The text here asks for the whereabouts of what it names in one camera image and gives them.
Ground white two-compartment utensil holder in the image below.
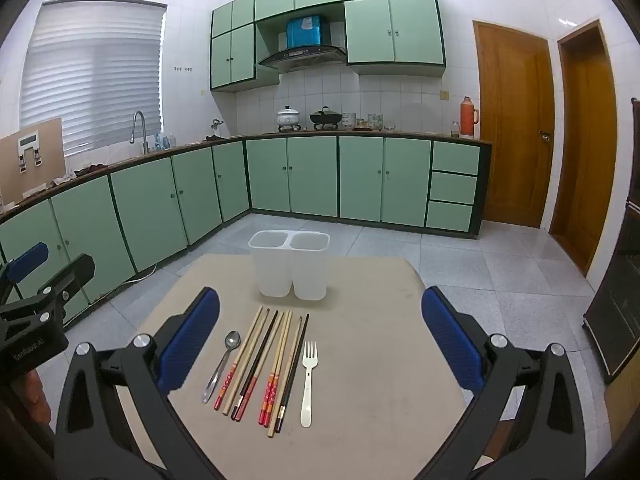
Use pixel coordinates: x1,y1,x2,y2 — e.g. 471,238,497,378
248,229,331,302

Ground dark glass-front cabinet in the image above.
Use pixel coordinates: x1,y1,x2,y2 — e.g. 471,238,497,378
582,99,640,386

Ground black wok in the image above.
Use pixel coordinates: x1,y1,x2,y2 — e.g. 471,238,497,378
309,106,345,131

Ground metal kitchen faucet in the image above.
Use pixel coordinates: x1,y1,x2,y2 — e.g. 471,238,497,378
130,111,151,155

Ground wooden chopstick red patterned end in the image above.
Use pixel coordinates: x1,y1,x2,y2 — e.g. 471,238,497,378
263,312,296,427
214,306,263,410
257,311,292,426

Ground green kitchen cabinets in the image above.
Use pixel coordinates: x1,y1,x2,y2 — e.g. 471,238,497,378
210,0,447,93
0,132,493,336

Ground metal spoon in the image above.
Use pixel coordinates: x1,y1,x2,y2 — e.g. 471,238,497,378
201,330,242,405

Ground wooden door with handle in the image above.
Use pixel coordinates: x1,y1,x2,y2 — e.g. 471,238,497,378
472,20,556,228

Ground red thermos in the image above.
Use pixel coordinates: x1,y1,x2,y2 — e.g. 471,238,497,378
460,96,480,138

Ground black range hood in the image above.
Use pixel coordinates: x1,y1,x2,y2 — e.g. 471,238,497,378
257,46,347,73

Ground white window blinds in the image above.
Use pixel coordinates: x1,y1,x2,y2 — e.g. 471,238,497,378
19,0,167,158

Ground black chopstick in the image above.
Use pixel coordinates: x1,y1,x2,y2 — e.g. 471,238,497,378
230,310,279,420
275,314,310,434

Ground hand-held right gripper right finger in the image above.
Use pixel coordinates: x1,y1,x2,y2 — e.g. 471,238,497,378
421,286,615,480

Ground plain wooden door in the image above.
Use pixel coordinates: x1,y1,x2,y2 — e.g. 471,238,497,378
549,19,618,276

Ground green lower kitchen cabinets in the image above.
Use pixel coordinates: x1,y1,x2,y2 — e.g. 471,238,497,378
0,132,493,336

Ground dark chopstick with red section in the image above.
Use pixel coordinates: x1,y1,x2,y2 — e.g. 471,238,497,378
235,312,285,422

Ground white plastic fork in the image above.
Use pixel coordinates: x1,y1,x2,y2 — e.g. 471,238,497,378
300,341,320,428

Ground person's left hand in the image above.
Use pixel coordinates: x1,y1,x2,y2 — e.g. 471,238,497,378
17,370,53,428

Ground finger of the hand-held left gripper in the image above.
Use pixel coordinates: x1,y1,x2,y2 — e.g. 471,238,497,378
0,241,49,306
0,254,96,341

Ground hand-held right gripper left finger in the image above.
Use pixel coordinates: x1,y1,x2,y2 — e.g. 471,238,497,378
54,287,221,480

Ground green upper kitchen cabinets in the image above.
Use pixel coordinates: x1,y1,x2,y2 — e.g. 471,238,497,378
210,0,447,93

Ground white power cable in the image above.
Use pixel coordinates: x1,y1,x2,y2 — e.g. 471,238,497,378
124,261,162,286

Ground silver cooking pot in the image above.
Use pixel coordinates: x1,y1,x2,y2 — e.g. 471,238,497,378
276,106,302,132

